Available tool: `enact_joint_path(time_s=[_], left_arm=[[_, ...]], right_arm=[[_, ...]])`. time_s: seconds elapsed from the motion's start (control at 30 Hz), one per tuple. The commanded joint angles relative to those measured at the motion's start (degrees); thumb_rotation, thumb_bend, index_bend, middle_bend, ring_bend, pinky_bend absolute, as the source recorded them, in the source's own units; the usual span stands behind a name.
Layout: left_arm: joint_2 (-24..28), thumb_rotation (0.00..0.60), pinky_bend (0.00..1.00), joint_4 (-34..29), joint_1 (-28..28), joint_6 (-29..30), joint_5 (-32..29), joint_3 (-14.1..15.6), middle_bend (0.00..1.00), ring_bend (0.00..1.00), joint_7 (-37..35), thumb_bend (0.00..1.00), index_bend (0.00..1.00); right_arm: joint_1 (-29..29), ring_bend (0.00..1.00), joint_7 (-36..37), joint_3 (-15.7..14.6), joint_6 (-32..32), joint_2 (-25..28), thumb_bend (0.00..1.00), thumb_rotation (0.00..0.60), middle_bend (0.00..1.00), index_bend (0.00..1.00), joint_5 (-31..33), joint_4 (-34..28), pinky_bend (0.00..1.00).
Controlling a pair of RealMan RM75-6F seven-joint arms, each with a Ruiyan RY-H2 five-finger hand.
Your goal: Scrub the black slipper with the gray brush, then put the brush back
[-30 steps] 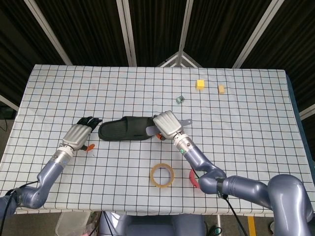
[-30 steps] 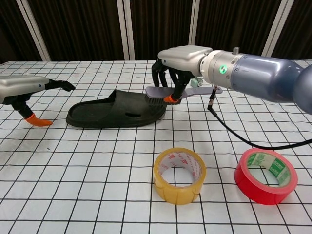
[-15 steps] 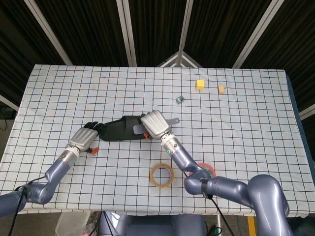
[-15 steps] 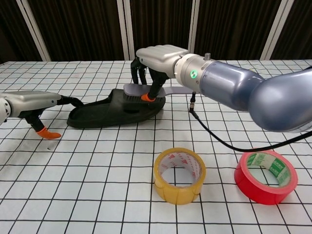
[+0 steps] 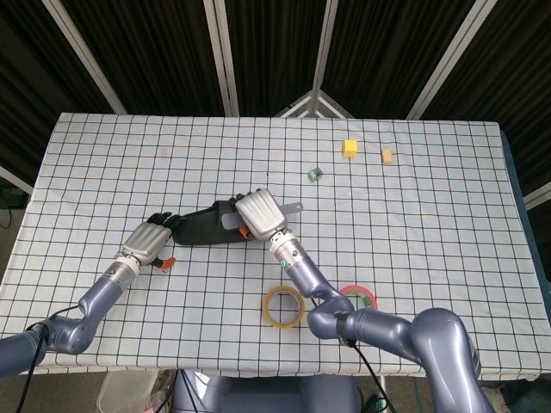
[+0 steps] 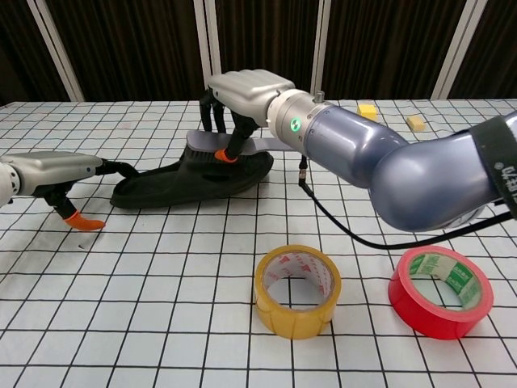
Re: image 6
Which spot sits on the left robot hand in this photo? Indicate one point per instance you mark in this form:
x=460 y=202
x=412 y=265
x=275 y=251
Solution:
x=48 y=169

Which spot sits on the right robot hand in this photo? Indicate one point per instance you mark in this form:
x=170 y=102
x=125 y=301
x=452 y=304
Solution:
x=250 y=91

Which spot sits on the grey card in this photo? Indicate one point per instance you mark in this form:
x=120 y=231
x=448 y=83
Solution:
x=206 y=140

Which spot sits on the black rubber slipper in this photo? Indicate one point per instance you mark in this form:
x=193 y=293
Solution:
x=182 y=182

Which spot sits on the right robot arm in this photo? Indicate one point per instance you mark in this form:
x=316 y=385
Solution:
x=363 y=141

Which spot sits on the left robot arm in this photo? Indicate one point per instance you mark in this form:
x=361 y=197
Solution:
x=6 y=182

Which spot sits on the yellow foam cube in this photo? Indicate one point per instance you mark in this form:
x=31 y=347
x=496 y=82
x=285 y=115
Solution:
x=367 y=111

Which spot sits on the black pleated curtain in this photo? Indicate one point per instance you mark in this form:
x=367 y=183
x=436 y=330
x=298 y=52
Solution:
x=141 y=40

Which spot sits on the checkered white tablecloth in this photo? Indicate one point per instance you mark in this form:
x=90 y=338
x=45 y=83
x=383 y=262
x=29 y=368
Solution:
x=161 y=283

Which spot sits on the orange-yellow foam block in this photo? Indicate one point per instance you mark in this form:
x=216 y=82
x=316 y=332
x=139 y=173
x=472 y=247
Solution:
x=417 y=123

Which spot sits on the yellow tape roll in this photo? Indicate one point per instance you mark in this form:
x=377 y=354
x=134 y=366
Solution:
x=291 y=319

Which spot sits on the red tape roll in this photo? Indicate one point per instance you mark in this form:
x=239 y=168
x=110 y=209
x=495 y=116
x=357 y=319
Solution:
x=428 y=315

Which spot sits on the white aluminium frame post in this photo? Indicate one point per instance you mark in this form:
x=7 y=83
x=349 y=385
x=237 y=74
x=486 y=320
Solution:
x=323 y=40
x=208 y=40
x=56 y=52
x=456 y=48

